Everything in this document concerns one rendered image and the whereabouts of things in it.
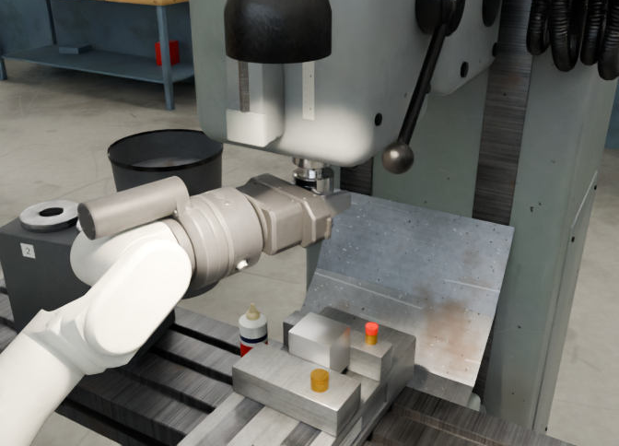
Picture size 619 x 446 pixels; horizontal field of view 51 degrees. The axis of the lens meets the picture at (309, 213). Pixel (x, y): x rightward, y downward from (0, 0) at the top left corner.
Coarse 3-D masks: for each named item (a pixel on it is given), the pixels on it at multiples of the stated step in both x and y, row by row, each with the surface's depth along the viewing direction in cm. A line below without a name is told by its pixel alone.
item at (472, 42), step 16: (480, 0) 74; (496, 0) 79; (464, 16) 70; (480, 16) 75; (496, 16) 82; (464, 32) 71; (480, 32) 77; (496, 32) 84; (448, 48) 71; (464, 48) 73; (480, 48) 78; (496, 48) 84; (448, 64) 72; (464, 64) 73; (480, 64) 80; (432, 80) 73; (448, 80) 72; (464, 80) 76
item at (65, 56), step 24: (48, 0) 656; (120, 0) 518; (144, 0) 506; (168, 0) 504; (48, 24) 665; (0, 48) 621; (48, 48) 656; (72, 48) 627; (168, 48) 520; (0, 72) 629; (96, 72) 568; (120, 72) 563; (144, 72) 563; (168, 72) 526; (192, 72) 563; (168, 96) 534
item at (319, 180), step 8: (296, 168) 74; (328, 168) 74; (296, 176) 72; (304, 176) 72; (312, 176) 72; (320, 176) 72; (328, 176) 72; (304, 184) 72; (312, 184) 71; (320, 184) 71; (328, 184) 72
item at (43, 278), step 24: (24, 216) 98; (48, 216) 101; (72, 216) 98; (0, 240) 96; (24, 240) 95; (48, 240) 93; (72, 240) 93; (24, 264) 97; (48, 264) 95; (24, 288) 99; (48, 288) 97; (72, 288) 95; (24, 312) 101
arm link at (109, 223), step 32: (128, 192) 59; (160, 192) 60; (96, 224) 56; (128, 224) 58; (160, 224) 60; (192, 224) 61; (96, 256) 59; (192, 256) 61; (224, 256) 62; (192, 288) 65
